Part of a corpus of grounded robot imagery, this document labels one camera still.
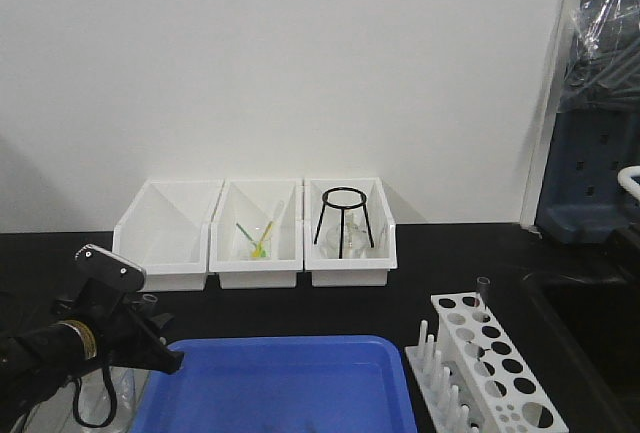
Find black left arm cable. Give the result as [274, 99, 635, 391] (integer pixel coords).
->
[69, 360, 121, 429]

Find white storage bin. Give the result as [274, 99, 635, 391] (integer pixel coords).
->
[304, 177, 397, 287]
[112, 180, 224, 292]
[208, 179, 303, 290]

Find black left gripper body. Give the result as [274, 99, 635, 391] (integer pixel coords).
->
[52, 280, 173, 368]

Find clear plastic tray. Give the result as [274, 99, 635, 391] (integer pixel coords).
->
[9, 365, 154, 433]

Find white storage bin left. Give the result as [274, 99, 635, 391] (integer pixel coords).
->
[112, 180, 224, 292]

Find white storage bin right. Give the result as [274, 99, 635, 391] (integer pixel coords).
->
[304, 177, 397, 287]

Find yellow green droppers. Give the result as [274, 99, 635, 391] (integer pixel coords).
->
[235, 220, 275, 259]

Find white wire holder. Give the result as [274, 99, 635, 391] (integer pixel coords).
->
[617, 165, 640, 201]

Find blue plastic tray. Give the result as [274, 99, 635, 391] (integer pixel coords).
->
[131, 335, 417, 432]

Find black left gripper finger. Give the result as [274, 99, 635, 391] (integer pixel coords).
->
[109, 322, 183, 373]

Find glass test tube in rack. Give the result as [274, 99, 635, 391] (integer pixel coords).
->
[476, 276, 491, 322]

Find black sink basin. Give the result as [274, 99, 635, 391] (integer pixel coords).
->
[523, 272, 639, 432]

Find clear glass test tube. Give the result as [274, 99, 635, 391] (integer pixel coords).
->
[140, 293, 158, 311]

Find white storage bin middle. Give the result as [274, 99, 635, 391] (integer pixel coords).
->
[208, 179, 303, 290]

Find glass flask in bin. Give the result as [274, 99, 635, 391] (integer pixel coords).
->
[321, 211, 371, 259]

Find blue grey pegboard rack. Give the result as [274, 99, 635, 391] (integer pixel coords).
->
[535, 0, 639, 244]

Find clear plastic bag of pegs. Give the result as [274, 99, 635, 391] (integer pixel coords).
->
[559, 0, 639, 112]

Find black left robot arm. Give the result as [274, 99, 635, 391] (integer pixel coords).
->
[1, 280, 184, 432]

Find clear glass beaker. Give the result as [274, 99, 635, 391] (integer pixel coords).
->
[72, 367, 139, 432]

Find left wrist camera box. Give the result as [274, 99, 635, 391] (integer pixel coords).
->
[74, 244, 146, 293]

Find black wire tripod stand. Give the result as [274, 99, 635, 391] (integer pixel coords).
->
[313, 186, 375, 260]

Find white test tube rack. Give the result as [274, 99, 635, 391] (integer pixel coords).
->
[405, 292, 569, 432]

